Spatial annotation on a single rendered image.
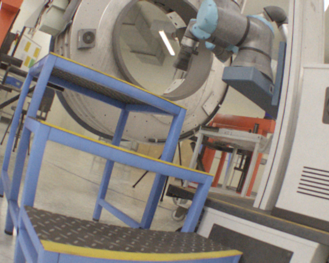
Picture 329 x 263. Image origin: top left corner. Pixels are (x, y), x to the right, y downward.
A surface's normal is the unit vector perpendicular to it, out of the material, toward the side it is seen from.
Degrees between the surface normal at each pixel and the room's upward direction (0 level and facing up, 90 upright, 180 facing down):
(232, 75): 90
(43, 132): 90
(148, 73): 90
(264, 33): 90
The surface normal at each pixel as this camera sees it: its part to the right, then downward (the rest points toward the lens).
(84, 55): 0.58, 0.11
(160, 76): -0.22, -0.15
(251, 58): -0.27, -0.51
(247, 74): -0.76, -0.29
